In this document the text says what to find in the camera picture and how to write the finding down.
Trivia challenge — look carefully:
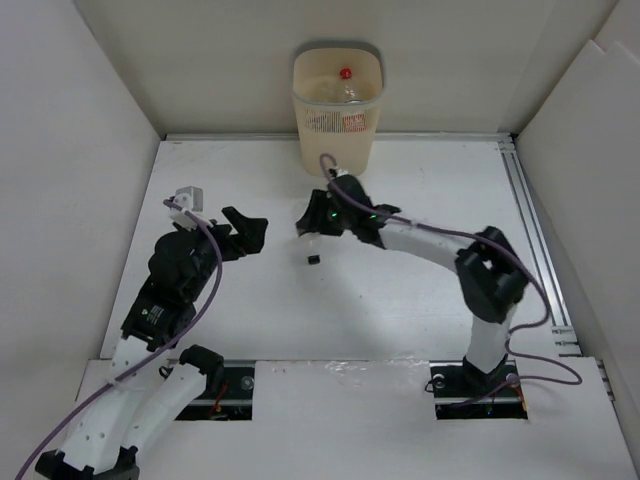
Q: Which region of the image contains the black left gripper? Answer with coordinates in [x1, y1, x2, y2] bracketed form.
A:
[177, 206, 268, 299]

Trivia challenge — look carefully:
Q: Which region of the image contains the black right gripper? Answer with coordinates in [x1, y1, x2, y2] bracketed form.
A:
[298, 187, 357, 235]

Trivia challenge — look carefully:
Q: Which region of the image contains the small black cap cola bottle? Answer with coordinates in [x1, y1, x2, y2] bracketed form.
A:
[300, 233, 321, 266]

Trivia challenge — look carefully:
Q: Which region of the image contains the red label water bottle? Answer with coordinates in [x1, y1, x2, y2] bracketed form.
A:
[313, 67, 375, 133]

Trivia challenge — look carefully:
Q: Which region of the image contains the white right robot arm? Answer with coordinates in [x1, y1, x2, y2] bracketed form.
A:
[296, 189, 529, 394]

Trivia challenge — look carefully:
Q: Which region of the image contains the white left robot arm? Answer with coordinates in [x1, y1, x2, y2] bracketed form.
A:
[35, 198, 268, 479]

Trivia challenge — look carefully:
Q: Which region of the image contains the beige plastic waste bin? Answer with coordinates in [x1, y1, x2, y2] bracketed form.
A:
[291, 39, 386, 176]

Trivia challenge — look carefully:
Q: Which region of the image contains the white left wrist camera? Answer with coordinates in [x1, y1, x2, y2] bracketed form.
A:
[163, 186, 204, 231]

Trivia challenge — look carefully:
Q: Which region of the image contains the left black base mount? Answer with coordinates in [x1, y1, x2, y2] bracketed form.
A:
[176, 361, 255, 422]

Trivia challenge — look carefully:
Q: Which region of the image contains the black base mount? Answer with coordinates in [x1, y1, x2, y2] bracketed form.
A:
[176, 361, 255, 422]
[424, 360, 528, 421]

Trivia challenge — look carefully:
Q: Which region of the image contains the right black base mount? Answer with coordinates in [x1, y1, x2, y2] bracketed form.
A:
[424, 360, 528, 421]

